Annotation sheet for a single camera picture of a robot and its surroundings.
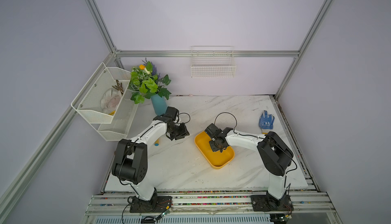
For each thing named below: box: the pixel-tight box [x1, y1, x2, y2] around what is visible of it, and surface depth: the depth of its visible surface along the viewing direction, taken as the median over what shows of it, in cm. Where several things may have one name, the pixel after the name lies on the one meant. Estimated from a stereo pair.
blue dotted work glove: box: [258, 109, 275, 135], surface depth 106 cm
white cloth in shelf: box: [100, 87, 122, 115], surface depth 79 cm
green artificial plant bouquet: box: [128, 57, 172, 105], surface depth 85 cm
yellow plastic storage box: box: [194, 130, 235, 170], surface depth 88 cm
